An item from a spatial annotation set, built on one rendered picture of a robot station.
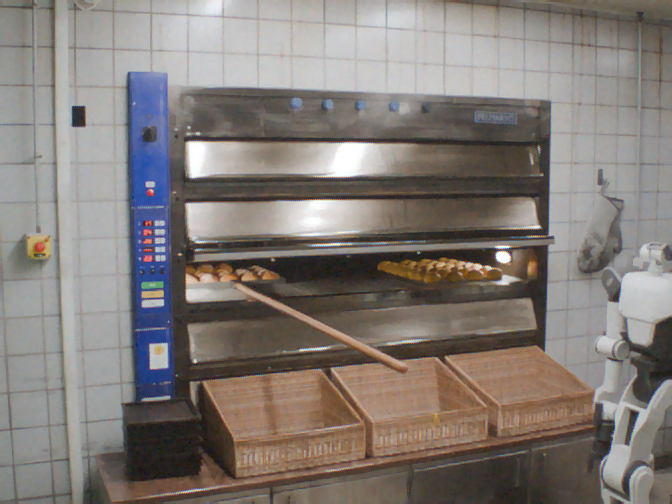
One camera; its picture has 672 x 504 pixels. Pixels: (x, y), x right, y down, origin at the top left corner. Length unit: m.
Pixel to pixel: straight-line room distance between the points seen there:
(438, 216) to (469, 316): 0.53
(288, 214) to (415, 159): 0.67
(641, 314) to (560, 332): 1.32
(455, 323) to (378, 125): 1.04
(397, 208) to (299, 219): 0.49
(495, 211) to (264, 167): 1.21
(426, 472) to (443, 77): 1.81
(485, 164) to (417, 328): 0.86
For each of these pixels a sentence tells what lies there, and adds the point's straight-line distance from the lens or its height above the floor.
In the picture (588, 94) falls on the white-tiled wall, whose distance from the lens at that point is 4.46.
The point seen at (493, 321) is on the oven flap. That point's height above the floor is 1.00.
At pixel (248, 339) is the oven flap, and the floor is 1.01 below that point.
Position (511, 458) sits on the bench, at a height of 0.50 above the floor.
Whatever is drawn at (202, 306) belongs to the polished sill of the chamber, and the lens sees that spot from 3.54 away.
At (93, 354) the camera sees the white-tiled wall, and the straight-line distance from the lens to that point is 3.50.
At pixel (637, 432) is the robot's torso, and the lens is 3.23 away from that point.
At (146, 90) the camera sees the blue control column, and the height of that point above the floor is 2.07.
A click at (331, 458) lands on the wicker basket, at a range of 3.41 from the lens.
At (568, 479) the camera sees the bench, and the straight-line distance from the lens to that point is 3.97.
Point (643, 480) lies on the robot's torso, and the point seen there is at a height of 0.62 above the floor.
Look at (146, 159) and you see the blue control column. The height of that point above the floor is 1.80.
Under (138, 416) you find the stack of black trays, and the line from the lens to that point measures 3.30.
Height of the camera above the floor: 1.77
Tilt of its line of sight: 6 degrees down
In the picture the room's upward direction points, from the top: straight up
